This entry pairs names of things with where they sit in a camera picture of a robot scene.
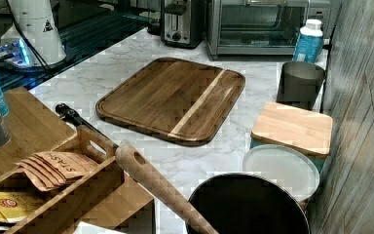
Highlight teal box wooden lid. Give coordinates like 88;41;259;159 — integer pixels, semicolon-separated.
250;102;333;172

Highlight silver toaster oven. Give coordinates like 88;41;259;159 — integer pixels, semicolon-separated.
206;0;331;59

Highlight wooden spoon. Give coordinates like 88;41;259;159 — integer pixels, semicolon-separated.
115;144;218;234

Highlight round container white lid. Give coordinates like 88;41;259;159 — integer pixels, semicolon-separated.
243;144;320;210

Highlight blue bottle white cap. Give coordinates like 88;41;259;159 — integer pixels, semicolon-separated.
293;19;323;63

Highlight black silver toaster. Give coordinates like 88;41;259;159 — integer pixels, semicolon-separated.
161;0;206;49

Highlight wooden cutting board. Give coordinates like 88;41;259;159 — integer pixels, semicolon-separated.
95;58;245;146

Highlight black pot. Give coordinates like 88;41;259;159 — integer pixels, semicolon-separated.
189;173;311;234

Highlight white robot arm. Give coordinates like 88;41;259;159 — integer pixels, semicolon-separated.
1;0;66;68

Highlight dark grey cup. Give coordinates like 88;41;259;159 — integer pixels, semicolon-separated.
276;61;325;110

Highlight brown tea packets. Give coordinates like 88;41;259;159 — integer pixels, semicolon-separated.
17;151;98;191

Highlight yellow packets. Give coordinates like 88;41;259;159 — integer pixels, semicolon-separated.
0;192;44;223

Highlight black handled utensil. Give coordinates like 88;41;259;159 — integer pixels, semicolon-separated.
56;103;106;137

